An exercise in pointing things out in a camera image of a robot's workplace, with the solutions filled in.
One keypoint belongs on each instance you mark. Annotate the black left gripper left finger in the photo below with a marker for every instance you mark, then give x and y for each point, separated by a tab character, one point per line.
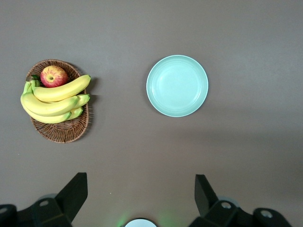
71	196

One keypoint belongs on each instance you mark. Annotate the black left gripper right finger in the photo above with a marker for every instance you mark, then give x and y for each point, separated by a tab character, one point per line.
204	198

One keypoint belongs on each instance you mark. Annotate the mint green round plate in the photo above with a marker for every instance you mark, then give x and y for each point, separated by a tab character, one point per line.
177	86

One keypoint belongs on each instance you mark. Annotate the brown woven wicker basket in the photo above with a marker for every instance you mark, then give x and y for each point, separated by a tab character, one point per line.
61	132

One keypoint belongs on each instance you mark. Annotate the pale round object dark rim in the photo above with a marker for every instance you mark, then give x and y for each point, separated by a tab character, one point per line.
140	223

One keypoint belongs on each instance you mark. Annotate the yellow banana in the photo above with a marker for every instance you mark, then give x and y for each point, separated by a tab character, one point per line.
82	100
45	107
61	91
47	119
77	113

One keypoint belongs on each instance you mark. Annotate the red yellow apple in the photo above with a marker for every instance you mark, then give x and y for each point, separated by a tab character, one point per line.
53	76

